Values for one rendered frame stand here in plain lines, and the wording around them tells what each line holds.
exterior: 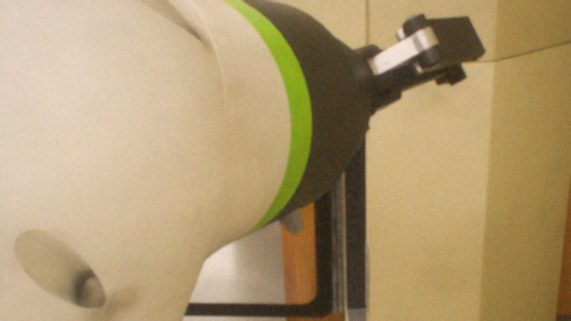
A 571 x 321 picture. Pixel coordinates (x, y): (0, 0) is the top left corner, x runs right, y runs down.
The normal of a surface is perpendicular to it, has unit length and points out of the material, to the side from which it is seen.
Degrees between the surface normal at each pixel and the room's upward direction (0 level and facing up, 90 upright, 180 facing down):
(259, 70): 66
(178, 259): 112
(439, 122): 90
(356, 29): 90
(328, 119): 86
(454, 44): 59
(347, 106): 86
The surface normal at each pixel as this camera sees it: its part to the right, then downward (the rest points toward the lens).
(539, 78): 0.73, 0.21
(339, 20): 0.03, 0.34
